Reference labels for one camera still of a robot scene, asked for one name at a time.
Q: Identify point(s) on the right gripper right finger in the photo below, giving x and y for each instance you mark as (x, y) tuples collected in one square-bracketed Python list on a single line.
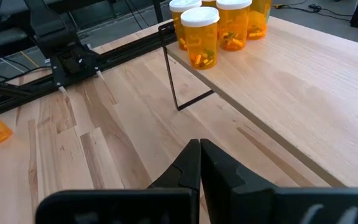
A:
[(222, 174)]

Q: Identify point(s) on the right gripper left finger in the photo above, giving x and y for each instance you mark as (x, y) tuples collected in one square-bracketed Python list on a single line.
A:
[(185, 168)]

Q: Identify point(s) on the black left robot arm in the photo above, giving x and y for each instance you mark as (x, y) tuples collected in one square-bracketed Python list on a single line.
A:
[(51, 28)]

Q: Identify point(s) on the wooden shelf black metal frame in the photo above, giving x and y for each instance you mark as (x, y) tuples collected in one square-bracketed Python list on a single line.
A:
[(291, 93)]

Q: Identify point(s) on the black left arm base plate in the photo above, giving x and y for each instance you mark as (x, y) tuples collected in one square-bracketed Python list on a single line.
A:
[(70, 65)]

